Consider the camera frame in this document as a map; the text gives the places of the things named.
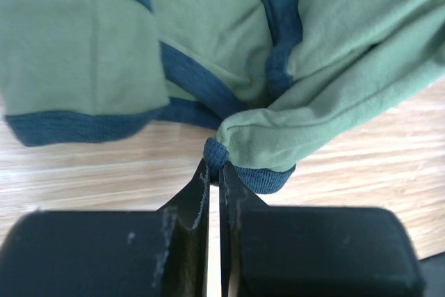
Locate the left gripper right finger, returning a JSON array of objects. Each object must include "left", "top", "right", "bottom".
[{"left": 219, "top": 163, "right": 426, "bottom": 296}]

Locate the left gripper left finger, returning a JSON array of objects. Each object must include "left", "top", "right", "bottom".
[{"left": 1, "top": 162, "right": 209, "bottom": 296}]

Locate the olive green tank top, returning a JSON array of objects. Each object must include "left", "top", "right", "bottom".
[{"left": 1, "top": 0, "right": 444, "bottom": 194}]

